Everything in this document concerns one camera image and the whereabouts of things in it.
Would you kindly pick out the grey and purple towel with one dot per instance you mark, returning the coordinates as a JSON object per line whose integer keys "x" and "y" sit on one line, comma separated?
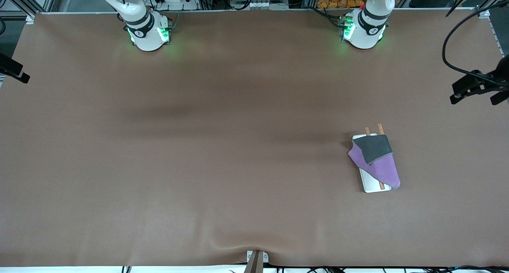
{"x": 377, "y": 161}

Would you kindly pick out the white electronics box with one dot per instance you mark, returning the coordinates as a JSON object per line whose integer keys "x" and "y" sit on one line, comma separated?
{"x": 258, "y": 5}

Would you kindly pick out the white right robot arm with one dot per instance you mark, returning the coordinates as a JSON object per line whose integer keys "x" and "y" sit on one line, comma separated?
{"x": 147, "y": 34}

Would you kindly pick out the brown table mat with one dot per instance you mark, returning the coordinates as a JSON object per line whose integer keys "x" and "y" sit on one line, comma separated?
{"x": 238, "y": 165}

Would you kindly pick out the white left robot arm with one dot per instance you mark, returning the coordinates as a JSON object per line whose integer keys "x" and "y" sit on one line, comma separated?
{"x": 366, "y": 30}

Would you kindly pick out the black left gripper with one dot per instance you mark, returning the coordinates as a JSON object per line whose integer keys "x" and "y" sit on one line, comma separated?
{"x": 493, "y": 80}

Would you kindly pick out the white corner bracket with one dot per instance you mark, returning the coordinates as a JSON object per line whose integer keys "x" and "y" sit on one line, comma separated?
{"x": 483, "y": 12}
{"x": 30, "y": 19}

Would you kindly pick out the aluminium frame beam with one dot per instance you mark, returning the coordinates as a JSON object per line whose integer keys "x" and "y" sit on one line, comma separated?
{"x": 24, "y": 0}

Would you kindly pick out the metal bracket with brown post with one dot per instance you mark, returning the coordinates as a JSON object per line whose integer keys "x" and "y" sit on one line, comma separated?
{"x": 256, "y": 261}

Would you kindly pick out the white rectangular tray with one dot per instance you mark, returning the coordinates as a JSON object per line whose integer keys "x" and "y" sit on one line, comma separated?
{"x": 372, "y": 187}

